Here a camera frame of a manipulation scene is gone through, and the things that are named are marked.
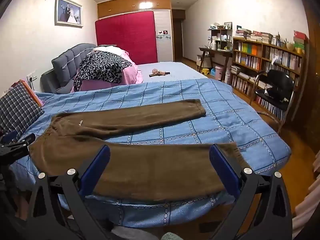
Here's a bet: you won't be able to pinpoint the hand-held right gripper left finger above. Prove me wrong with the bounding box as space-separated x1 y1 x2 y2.
24 144 111 240

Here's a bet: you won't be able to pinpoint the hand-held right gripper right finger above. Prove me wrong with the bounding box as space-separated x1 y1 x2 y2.
200 144 293 240

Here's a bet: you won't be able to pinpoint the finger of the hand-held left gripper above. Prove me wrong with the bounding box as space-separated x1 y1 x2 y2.
0 133 36 163

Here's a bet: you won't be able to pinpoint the brown fleece pants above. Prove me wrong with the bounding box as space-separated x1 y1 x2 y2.
29 99 250 202

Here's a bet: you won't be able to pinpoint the dark plaid pillow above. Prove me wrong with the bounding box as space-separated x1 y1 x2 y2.
0 81 45 140

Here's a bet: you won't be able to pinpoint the blue patterned blanket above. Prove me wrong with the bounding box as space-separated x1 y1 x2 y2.
10 78 292 228

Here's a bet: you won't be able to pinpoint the pale pink cloth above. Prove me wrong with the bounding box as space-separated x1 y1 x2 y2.
292 150 320 238

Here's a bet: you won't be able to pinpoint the pink quilt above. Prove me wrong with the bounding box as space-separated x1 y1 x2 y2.
71 45 143 93

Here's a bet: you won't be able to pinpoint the pink plastic bin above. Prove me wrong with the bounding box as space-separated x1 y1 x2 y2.
215 65 225 81

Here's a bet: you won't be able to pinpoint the leopard print cloth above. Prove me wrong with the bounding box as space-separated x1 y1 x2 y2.
73 51 133 92

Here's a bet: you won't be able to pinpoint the black metal chair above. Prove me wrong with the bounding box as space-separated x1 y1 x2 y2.
249 69 296 134

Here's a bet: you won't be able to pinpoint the light blue bed sheet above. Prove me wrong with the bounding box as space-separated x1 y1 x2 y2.
137 62 208 83

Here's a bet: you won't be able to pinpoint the wooden bookshelf with books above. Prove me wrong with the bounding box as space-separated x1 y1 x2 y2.
230 29 307 122

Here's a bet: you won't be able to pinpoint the dark wooden shelf unit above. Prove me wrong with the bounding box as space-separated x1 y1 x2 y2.
199 47 234 80

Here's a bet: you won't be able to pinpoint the small desktop shelf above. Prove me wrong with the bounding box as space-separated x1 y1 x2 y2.
207 27 233 51

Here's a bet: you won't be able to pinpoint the wooden door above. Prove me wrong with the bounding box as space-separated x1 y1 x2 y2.
301 0 320 135

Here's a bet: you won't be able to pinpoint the stack of coloured boxes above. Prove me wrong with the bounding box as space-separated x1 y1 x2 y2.
293 31 307 54

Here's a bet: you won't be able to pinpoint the wooden wardrobe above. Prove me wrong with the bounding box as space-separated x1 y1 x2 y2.
97 0 174 63

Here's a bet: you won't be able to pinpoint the framed wall photo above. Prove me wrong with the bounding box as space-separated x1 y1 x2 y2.
54 0 83 28

